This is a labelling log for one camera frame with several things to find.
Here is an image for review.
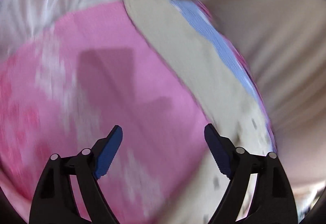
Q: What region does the beige knit sweater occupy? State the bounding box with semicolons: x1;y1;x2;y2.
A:
123;0;277;224

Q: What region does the pink blue floral bedsheet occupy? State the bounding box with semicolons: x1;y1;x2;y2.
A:
0;0;277;224

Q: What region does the beige curtain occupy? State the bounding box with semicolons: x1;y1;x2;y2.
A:
162;0;326;189

